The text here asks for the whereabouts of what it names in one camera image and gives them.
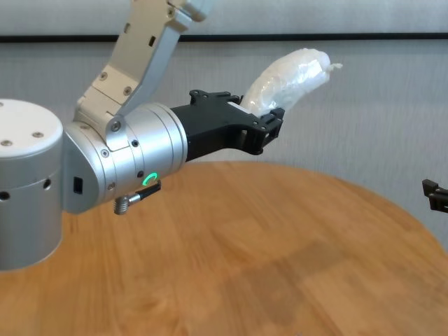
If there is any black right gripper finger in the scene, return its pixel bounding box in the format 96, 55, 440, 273
421, 178, 448, 212

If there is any black horizontal wall rail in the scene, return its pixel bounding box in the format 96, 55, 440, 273
0, 31, 448, 44

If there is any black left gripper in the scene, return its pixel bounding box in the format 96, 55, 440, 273
170, 90, 286, 164

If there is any white plastic-wrapped sandbag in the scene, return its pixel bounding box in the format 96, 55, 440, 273
240, 48, 344, 117

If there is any left arm cable with connector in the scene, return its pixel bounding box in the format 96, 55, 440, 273
113, 179, 163, 216

